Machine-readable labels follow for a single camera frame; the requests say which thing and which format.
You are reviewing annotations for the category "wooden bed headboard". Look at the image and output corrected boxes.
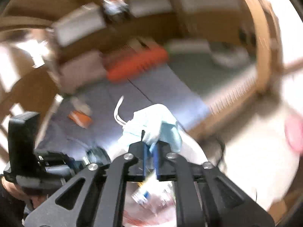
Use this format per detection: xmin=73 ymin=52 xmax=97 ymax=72
xmin=0 ymin=68 xmax=62 ymax=133

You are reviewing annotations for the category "orange carrot plush pillow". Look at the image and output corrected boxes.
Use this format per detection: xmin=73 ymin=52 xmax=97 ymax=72
xmin=106 ymin=46 xmax=169 ymax=83

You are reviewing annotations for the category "pink blanket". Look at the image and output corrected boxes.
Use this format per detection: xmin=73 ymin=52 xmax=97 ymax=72
xmin=59 ymin=52 xmax=107 ymax=93

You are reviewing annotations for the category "orange snack wrapper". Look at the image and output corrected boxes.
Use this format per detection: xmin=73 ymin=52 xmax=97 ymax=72
xmin=68 ymin=110 xmax=93 ymax=128

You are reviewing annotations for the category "pink round object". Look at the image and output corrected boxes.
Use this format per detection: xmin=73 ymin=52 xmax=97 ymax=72
xmin=284 ymin=114 xmax=303 ymax=152

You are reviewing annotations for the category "white plastic bin bag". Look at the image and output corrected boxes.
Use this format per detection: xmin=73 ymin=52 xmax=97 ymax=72
xmin=111 ymin=128 xmax=225 ymax=227

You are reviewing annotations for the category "person's left hand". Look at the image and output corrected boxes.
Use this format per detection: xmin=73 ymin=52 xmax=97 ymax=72
xmin=0 ymin=178 xmax=52 ymax=209

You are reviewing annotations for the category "light blue face mask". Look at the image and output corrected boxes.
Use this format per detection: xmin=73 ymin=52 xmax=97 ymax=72
xmin=113 ymin=96 xmax=183 ymax=153

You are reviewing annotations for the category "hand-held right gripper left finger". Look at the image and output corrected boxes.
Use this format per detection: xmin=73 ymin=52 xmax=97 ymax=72
xmin=24 ymin=141 xmax=146 ymax=227

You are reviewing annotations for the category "white flat board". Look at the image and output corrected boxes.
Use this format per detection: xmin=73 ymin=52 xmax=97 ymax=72
xmin=210 ymin=45 xmax=251 ymax=69

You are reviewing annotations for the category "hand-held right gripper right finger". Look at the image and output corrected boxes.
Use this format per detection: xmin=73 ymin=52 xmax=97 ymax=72
xmin=153 ymin=141 xmax=275 ymax=227

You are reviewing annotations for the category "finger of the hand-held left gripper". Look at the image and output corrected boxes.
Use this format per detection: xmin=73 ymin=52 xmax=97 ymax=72
xmin=82 ymin=146 xmax=112 ymax=168

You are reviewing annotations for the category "stack of folded items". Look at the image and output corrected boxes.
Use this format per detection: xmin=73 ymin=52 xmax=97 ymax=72
xmin=102 ymin=0 xmax=130 ymax=21

